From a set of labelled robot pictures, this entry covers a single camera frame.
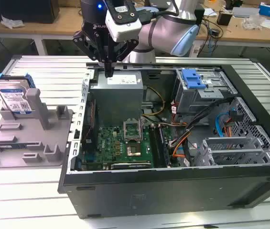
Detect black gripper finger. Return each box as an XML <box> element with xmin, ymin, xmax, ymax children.
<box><xmin>72</xmin><ymin>31</ymin><xmax>110</xmax><ymax>78</ymax></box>
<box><xmin>109</xmin><ymin>39</ymin><xmax>140</xmax><ymax>78</ymax></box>

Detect hard disk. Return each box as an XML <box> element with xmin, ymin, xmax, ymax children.
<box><xmin>0</xmin><ymin>73</ymin><xmax>35</xmax><ymax>115</ymax></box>

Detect blue data wire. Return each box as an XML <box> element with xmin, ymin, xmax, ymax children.
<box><xmin>215</xmin><ymin>108</ymin><xmax>238</xmax><ymax>138</ymax></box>

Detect metal disk bay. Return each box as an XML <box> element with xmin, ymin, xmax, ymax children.
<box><xmin>193</xmin><ymin>137</ymin><xmax>270</xmax><ymax>167</ymax></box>

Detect wooden desk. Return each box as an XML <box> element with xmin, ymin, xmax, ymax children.
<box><xmin>0</xmin><ymin>6</ymin><xmax>270</xmax><ymax>48</ymax></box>

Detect grey power supply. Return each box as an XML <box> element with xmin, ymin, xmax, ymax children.
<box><xmin>90</xmin><ymin>71</ymin><xmax>145</xmax><ymax>127</ymax></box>

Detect blue plastic latch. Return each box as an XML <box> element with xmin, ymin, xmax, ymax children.
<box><xmin>182</xmin><ymin>69</ymin><xmax>208</xmax><ymax>90</ymax></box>

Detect metal socket cover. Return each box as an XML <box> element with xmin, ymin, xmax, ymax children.
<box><xmin>123</xmin><ymin>118</ymin><xmax>142</xmax><ymax>143</ymax></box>

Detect large black box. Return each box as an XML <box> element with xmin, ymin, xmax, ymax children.
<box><xmin>0</xmin><ymin>0</ymin><xmax>60</xmax><ymax>24</ymax></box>

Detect metal drive cage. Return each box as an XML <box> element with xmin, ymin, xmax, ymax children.
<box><xmin>174</xmin><ymin>68</ymin><xmax>238</xmax><ymax>120</ymax></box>

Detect green motherboard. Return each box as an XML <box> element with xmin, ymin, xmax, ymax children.
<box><xmin>84</xmin><ymin>125</ymin><xmax>173</xmax><ymax>170</ymax></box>

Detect small black box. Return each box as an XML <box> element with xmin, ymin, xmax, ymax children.
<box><xmin>217</xmin><ymin>11</ymin><xmax>233</xmax><ymax>26</ymax></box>

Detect CPU socket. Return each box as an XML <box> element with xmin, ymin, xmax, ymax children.
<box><xmin>126</xmin><ymin>143</ymin><xmax>141</xmax><ymax>157</ymax></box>

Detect installed RAM stick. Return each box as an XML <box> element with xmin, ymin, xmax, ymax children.
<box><xmin>158</xmin><ymin>125</ymin><xmax>172</xmax><ymax>167</ymax></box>

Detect grey parts rack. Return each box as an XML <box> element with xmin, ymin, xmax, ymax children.
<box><xmin>0</xmin><ymin>88</ymin><xmax>75</xmax><ymax>169</ymax></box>

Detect black graphics card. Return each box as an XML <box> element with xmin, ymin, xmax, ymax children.
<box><xmin>110</xmin><ymin>161</ymin><xmax>152</xmax><ymax>170</ymax></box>

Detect grey flat box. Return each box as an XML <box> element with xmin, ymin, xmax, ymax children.
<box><xmin>231</xmin><ymin>6</ymin><xmax>261</xmax><ymax>18</ymax></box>

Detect clear plastic bag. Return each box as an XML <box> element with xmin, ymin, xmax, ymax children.
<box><xmin>241</xmin><ymin>16</ymin><xmax>264</xmax><ymax>31</ymax></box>

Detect black PC case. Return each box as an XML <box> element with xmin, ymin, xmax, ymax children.
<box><xmin>57</xmin><ymin>58</ymin><xmax>270</xmax><ymax>219</ymax></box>

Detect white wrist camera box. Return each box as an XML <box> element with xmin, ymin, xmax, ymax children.
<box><xmin>105</xmin><ymin>9</ymin><xmax>142</xmax><ymax>43</ymax></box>

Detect yellow wires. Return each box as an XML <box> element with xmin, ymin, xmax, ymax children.
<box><xmin>141</xmin><ymin>86</ymin><xmax>166</xmax><ymax>118</ymax></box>

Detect black camera cable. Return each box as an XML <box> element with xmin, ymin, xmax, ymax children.
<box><xmin>138</xmin><ymin>0</ymin><xmax>181</xmax><ymax>24</ymax></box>

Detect red black twisted wire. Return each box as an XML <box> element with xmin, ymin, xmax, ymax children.
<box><xmin>89</xmin><ymin>99</ymin><xmax>97</xmax><ymax>134</ymax></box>

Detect black cable bundle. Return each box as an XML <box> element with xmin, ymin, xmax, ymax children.
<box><xmin>184</xmin><ymin>96</ymin><xmax>236</xmax><ymax>165</ymax></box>

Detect orange wire bundle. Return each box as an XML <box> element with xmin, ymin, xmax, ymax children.
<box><xmin>170</xmin><ymin>121</ymin><xmax>193</xmax><ymax>158</ymax></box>

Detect red orange power wire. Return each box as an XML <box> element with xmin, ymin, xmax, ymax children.
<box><xmin>223</xmin><ymin>121</ymin><xmax>236</xmax><ymax>138</ymax></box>

